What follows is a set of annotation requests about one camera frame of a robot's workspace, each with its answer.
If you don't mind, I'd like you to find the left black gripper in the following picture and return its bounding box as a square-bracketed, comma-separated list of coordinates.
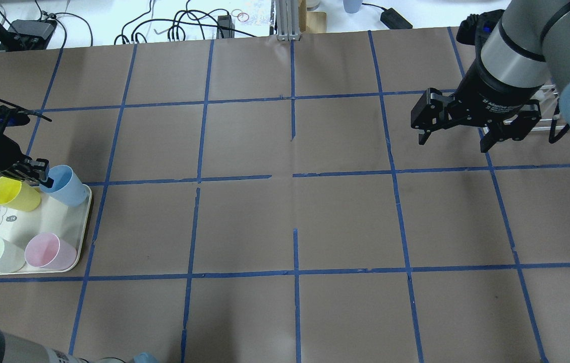
[0, 108, 54, 186]

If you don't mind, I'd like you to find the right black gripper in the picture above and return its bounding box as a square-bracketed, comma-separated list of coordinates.
[411, 60, 542, 153]

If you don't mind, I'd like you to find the light blue cup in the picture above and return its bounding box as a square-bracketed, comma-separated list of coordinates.
[40, 165, 89, 207]

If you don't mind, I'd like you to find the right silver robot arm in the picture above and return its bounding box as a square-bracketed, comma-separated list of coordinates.
[411, 1, 570, 153]

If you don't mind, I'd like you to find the yellow cup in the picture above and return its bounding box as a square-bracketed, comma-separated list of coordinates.
[0, 176, 41, 212]

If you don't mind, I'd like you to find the pink cup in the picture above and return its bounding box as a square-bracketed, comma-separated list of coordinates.
[24, 232, 78, 271]

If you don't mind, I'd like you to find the blue cup on desk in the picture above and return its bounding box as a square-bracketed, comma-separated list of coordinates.
[343, 0, 363, 14]

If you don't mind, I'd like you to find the cream plastic tray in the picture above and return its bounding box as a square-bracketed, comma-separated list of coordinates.
[0, 185, 93, 276]

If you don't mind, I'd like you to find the black power adapter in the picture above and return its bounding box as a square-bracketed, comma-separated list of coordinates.
[380, 8, 413, 30]

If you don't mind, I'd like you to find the wooden mug tree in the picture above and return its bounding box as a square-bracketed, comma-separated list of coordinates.
[298, 1, 327, 34]

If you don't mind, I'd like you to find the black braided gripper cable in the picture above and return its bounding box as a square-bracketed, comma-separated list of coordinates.
[0, 88, 52, 123]

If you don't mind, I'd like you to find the white wire cup rack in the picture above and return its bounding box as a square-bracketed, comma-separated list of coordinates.
[482, 82, 570, 144]

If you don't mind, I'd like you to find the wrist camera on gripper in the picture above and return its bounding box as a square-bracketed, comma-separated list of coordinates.
[455, 9, 505, 46]

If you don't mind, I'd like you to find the aluminium frame post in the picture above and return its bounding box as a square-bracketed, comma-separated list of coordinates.
[273, 1, 302, 41]

